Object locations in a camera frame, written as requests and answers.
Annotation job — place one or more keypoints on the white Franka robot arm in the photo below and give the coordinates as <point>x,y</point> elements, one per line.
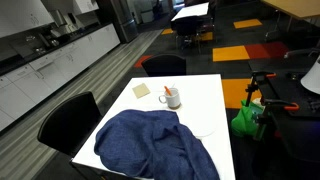
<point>313,81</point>

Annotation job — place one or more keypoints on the blue denim cloth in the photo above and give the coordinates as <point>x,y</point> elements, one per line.
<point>150,143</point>

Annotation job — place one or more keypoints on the green bag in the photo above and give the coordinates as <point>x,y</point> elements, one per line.
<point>243,121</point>

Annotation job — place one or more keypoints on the light wooden table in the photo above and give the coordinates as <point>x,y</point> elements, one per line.
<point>296,6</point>

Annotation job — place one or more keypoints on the white ceramic mug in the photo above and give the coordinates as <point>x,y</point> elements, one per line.
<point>173,99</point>

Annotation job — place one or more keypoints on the white kitchen wall cabinet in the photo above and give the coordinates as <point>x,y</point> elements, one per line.
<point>20,16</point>
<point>83,6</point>

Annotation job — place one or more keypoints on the pen with orange cap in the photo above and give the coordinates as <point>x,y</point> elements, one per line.
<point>167,90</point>

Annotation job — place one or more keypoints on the grey chair armrest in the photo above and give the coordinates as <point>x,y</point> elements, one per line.
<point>301,52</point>

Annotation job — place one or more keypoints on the steel kitchen appliance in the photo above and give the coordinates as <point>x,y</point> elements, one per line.
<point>61,20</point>

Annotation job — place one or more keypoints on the white kitchen base cabinets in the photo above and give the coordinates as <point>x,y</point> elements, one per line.
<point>50,73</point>

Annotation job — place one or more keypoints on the white background table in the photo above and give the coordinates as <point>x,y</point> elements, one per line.
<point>191,11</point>

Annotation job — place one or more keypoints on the tall steel kitchen column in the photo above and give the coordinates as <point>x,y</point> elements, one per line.
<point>121,20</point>

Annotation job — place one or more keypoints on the grey waste bin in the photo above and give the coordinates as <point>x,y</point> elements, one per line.
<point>147,16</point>

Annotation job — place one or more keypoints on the black background chair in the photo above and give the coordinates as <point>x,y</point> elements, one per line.
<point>185,26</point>
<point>208,25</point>

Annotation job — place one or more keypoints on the small clear plastic plate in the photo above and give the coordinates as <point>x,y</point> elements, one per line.
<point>204,126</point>

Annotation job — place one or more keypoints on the round brown cork coaster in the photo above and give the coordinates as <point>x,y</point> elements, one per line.
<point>176,109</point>

